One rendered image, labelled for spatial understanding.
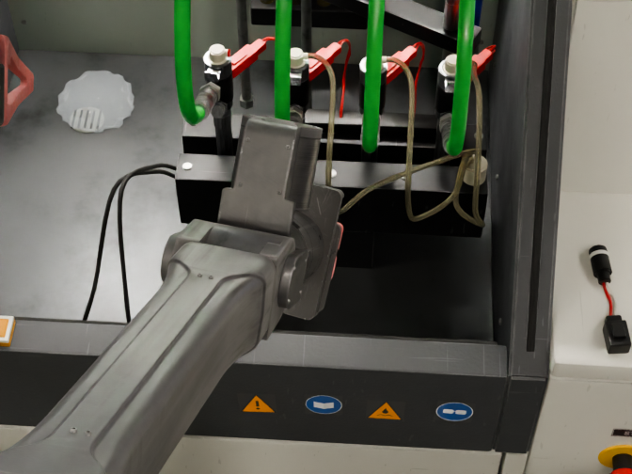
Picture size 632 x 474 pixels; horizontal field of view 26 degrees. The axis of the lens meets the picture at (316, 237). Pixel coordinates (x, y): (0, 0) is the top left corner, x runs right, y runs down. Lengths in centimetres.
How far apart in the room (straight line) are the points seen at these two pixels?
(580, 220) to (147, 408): 89
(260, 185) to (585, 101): 59
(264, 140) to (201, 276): 15
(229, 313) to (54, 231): 90
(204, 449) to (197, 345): 83
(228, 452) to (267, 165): 69
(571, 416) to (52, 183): 69
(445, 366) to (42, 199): 57
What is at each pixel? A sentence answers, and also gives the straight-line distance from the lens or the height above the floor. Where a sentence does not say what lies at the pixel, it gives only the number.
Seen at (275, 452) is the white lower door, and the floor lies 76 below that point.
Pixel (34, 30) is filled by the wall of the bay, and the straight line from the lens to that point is 184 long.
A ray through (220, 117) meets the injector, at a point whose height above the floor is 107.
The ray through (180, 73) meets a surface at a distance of 118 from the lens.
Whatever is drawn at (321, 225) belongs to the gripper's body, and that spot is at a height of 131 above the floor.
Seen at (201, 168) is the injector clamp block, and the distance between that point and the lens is 150.
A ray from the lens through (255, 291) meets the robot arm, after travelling 82.
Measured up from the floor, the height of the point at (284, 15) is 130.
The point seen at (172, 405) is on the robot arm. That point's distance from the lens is 69.
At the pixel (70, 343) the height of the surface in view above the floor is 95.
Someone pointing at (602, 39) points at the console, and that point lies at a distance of 140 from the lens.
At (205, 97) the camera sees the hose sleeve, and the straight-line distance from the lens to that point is 132.
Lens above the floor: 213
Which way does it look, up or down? 53 degrees down
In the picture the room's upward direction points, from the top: straight up
